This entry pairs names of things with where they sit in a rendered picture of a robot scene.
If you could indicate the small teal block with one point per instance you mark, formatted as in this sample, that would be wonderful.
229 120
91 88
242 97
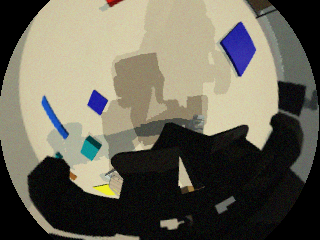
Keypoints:
58 154

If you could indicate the teal rectangular block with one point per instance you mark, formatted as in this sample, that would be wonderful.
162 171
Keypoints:
90 147

